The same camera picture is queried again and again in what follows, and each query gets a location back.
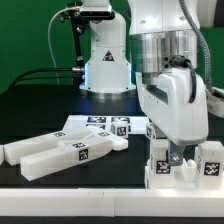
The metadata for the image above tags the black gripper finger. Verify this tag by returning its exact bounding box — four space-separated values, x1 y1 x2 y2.
168 142 185 166

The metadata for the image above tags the white marker base plate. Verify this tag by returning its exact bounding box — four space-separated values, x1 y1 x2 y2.
63 115 149 134

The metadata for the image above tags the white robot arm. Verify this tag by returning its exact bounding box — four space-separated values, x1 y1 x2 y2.
67 0 221 166

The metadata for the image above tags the white chair back frame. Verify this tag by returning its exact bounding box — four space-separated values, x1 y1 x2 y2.
3 126 128 181

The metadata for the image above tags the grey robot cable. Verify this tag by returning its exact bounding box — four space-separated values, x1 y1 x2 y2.
47 5 82 86

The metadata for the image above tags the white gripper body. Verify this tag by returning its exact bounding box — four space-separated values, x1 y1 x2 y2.
136 71 208 146

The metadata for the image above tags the white chair seat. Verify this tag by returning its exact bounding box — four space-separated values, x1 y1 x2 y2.
144 159 224 190

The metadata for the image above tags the black table cable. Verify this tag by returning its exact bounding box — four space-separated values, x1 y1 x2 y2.
8 67 84 91

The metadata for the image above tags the white marker cube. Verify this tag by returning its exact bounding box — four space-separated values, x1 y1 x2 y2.
111 121 128 138
146 123 155 139

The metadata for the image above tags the white L-shaped wall fence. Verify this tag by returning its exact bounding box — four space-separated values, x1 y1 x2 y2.
0 188 224 217

